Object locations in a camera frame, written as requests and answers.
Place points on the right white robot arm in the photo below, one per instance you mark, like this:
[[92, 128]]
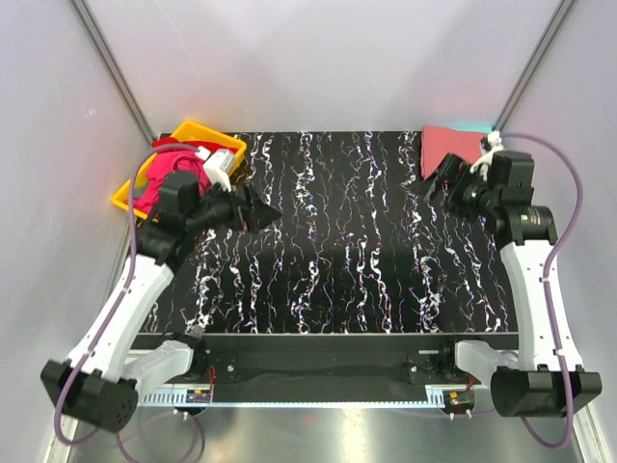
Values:
[[547, 377]]

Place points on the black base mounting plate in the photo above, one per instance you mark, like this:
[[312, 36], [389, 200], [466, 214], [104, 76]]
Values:
[[385, 362]]

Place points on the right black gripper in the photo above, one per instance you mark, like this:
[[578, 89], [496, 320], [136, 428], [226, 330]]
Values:
[[450, 170]]

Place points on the left aluminium frame post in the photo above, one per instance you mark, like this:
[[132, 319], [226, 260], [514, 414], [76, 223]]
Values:
[[107, 58]]

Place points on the magenta t-shirt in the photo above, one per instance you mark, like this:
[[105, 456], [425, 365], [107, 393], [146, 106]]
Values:
[[163, 164]]

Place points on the salmon pink t-shirt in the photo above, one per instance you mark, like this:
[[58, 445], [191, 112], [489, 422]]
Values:
[[438, 141]]

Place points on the right small circuit board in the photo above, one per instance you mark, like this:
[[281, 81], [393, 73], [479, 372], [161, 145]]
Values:
[[461, 398]]

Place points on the yellow plastic bin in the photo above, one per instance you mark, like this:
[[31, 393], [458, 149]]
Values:
[[187, 131]]

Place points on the small circuit board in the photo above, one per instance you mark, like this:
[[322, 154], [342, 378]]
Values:
[[198, 396], [461, 398]]

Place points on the folded turquoise t-shirt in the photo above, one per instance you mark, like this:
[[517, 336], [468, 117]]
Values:
[[474, 126]]

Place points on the red t-shirt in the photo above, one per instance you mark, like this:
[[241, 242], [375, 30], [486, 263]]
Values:
[[165, 145]]

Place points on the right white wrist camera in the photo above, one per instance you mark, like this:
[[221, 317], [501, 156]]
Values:
[[491, 144]]

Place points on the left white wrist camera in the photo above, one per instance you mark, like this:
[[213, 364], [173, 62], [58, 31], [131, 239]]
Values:
[[217, 166]]

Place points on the white slotted cable duct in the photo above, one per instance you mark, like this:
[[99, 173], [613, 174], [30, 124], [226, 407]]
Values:
[[227, 396]]

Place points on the aluminium frame post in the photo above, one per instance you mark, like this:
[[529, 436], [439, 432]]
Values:
[[540, 52], [107, 58]]

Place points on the left small circuit board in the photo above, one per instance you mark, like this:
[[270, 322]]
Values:
[[198, 396]]

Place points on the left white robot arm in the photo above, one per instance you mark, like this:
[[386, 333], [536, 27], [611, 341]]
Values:
[[96, 383]]

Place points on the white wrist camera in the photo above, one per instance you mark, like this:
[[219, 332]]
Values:
[[491, 144], [217, 166]]

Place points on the right aluminium frame post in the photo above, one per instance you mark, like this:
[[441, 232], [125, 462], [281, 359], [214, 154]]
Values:
[[540, 52]]

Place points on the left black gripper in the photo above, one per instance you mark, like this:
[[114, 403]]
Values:
[[254, 211]]

